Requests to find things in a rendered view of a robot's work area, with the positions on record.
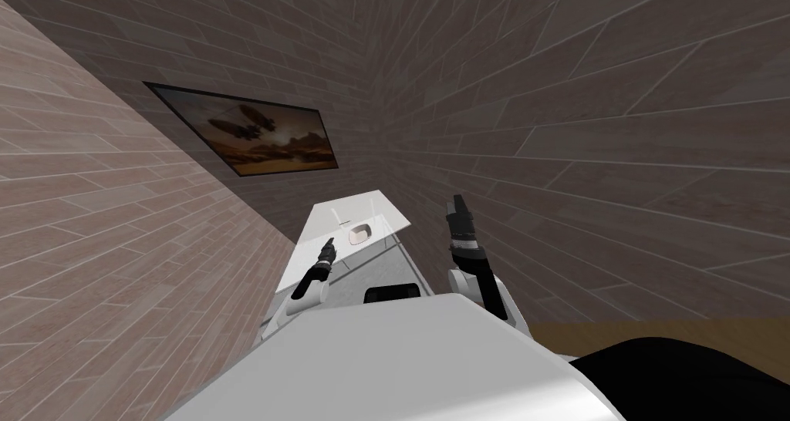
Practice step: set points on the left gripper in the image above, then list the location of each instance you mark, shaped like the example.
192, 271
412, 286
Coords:
327, 252

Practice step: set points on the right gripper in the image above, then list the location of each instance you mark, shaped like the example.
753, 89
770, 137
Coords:
461, 226

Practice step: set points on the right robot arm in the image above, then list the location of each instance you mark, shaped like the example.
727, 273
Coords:
478, 273

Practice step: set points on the white table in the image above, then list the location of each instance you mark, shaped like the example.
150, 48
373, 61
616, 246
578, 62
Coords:
336, 267

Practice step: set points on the beige bowl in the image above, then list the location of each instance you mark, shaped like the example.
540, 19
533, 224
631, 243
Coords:
360, 233

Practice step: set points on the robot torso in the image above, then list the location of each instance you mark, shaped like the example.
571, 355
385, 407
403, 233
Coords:
395, 359

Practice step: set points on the dark framed brown picture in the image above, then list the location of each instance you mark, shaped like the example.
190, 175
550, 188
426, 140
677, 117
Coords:
259, 134

